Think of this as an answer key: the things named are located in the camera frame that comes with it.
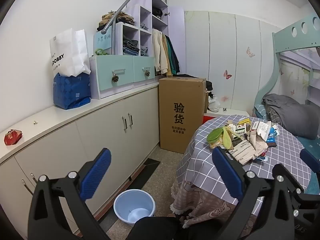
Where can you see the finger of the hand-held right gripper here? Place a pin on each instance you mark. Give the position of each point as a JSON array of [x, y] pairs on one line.
[[310, 158], [292, 180]]

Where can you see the purple cubby shelf unit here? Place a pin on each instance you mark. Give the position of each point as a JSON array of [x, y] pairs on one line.
[[175, 42]]

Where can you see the pine cone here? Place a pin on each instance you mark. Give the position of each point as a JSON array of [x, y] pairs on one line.
[[115, 79], [147, 74]]

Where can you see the teal paper sign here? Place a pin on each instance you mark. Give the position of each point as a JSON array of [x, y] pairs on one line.
[[102, 41]]

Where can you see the grey checked tablecloth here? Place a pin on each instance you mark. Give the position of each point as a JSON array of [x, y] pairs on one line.
[[200, 160]]

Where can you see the grey duvet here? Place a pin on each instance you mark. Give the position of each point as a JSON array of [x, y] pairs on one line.
[[290, 115]]

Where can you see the blue plaid bedding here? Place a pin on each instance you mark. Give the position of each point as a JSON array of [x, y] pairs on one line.
[[260, 112]]

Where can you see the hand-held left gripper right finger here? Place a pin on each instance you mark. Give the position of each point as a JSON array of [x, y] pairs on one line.
[[228, 176]]

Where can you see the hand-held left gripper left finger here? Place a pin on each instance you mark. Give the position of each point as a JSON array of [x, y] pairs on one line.
[[96, 175]]

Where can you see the red storage box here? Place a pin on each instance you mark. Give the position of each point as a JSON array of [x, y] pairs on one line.
[[207, 119]]

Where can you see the crumpled printed paper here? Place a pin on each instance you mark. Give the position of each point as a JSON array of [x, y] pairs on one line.
[[246, 150]]

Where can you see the tall cardboard box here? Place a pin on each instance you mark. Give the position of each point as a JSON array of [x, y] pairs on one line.
[[180, 92]]

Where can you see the white low cabinet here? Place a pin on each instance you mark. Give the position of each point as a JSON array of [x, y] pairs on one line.
[[75, 142]]

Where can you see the yellow wilted leaf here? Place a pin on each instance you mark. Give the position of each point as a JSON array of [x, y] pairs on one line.
[[228, 140]]

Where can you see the blue plastic package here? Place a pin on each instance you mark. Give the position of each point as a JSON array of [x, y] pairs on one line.
[[70, 92]]

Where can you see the white printed carton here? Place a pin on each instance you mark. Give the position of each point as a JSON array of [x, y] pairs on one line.
[[262, 128]]

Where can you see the red packet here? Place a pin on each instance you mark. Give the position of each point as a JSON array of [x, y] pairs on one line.
[[12, 137]]

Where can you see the green leaf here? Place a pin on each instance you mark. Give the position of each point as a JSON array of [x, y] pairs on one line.
[[215, 135]]

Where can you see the green toy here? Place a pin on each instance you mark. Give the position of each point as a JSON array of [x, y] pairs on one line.
[[100, 52]]

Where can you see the white wardrobe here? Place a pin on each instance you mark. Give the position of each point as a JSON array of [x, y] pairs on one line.
[[220, 42]]

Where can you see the light blue plastic bucket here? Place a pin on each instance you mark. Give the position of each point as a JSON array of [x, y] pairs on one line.
[[125, 200]]

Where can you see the beige hanging jacket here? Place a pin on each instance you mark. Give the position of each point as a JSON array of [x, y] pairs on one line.
[[158, 52]]

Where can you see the pale butterfly sticker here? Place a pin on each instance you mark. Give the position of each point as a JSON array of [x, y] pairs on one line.
[[250, 52]]

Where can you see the white paper shopping bag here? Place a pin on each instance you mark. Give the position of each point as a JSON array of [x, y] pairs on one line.
[[67, 50]]

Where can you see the green label white carton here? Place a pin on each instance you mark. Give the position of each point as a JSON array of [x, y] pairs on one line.
[[241, 129]]

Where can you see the pink butterfly sticker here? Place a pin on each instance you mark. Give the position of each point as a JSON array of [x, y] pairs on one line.
[[227, 74]]

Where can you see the teal bunk bed frame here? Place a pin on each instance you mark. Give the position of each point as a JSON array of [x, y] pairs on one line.
[[282, 37]]

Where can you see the pile of folded clothes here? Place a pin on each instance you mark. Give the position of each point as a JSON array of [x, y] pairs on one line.
[[117, 17]]

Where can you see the pink printed table quilt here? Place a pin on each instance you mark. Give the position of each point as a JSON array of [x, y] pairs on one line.
[[200, 205]]

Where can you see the green hanging jacket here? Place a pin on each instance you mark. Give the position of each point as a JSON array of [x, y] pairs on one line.
[[171, 52]]

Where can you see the stepped shelf unit with drawers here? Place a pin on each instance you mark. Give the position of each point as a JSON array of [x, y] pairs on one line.
[[114, 40]]

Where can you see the dark hanging jacket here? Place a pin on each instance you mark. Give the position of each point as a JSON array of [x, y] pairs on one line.
[[176, 60]]

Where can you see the white plastic bag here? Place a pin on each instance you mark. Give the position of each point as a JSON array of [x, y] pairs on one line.
[[213, 104]]

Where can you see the stack of folded jeans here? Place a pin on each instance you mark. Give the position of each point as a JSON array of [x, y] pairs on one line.
[[130, 47]]

